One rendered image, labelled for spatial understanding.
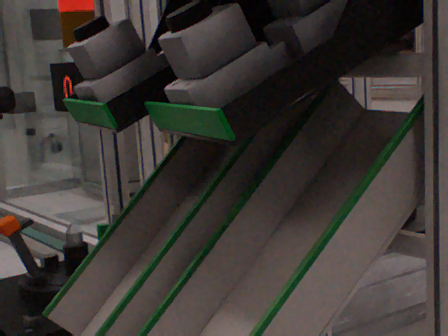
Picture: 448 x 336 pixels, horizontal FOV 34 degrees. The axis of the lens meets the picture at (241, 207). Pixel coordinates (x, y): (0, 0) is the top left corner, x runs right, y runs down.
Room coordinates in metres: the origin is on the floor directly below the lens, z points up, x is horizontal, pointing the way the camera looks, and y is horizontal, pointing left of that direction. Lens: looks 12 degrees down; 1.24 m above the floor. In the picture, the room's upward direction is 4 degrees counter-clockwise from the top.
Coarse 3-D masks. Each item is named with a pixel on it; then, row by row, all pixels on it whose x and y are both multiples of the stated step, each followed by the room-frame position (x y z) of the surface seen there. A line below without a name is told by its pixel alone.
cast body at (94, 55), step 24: (96, 24) 0.60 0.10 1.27; (120, 24) 0.60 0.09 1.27; (72, 48) 0.61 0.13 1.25; (96, 48) 0.59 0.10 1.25; (120, 48) 0.60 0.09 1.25; (144, 48) 0.61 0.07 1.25; (96, 72) 0.59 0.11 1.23; (120, 72) 0.60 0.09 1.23; (144, 72) 0.61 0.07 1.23; (96, 96) 0.59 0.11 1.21
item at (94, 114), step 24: (168, 0) 0.71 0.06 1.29; (192, 0) 0.71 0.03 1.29; (216, 0) 0.72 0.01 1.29; (240, 0) 0.59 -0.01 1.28; (168, 72) 0.57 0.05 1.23; (72, 96) 0.66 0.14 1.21; (120, 96) 0.55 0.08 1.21; (144, 96) 0.56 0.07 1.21; (96, 120) 0.59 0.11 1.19; (120, 120) 0.55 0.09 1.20
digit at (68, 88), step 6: (60, 66) 1.09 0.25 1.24; (66, 66) 1.07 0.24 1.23; (60, 72) 1.10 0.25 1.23; (66, 72) 1.08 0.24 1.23; (72, 72) 1.06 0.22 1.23; (60, 78) 1.10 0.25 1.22; (66, 78) 1.08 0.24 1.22; (72, 78) 1.06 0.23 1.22; (66, 84) 1.08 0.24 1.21; (72, 84) 1.06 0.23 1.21; (66, 90) 1.08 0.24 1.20; (72, 90) 1.07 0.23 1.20; (66, 96) 1.09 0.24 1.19
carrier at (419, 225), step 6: (420, 204) 1.22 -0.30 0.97; (414, 210) 1.12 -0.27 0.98; (420, 210) 1.18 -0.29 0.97; (414, 216) 1.12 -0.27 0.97; (420, 216) 1.13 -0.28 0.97; (408, 222) 1.10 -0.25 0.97; (414, 222) 1.10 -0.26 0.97; (420, 222) 1.10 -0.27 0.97; (402, 228) 1.07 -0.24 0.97; (408, 228) 1.06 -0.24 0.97; (414, 228) 1.06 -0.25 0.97; (420, 228) 1.06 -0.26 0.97
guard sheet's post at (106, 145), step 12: (96, 0) 1.10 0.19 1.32; (108, 0) 1.11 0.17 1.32; (96, 12) 1.09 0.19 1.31; (108, 12) 1.10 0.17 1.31; (108, 132) 1.09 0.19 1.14; (120, 132) 1.11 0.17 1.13; (108, 144) 1.09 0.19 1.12; (120, 144) 1.10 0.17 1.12; (108, 156) 1.09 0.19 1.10; (120, 156) 1.10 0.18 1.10; (108, 168) 1.09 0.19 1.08; (120, 168) 1.10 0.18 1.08; (108, 180) 1.10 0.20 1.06; (120, 180) 1.10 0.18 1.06; (108, 192) 1.10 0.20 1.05; (120, 192) 1.11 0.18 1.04; (108, 204) 1.10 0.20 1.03; (120, 204) 1.11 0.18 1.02; (108, 216) 1.11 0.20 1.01
